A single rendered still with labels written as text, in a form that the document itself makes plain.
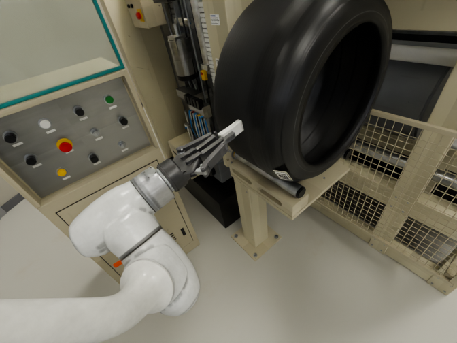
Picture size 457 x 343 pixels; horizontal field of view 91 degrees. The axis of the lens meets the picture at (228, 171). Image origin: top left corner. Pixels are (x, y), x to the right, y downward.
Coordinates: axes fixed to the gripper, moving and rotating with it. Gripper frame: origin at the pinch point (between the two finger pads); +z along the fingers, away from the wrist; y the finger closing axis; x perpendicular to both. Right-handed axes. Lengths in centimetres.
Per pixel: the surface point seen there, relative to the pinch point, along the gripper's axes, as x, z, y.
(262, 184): 33.8, 9.0, 4.5
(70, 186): 22, -50, 61
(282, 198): 33.8, 9.0, -5.4
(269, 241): 121, 17, 23
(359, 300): 124, 26, -37
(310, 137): 31.3, 38.4, 5.0
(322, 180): 43, 31, -7
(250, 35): -16.6, 14.9, 4.0
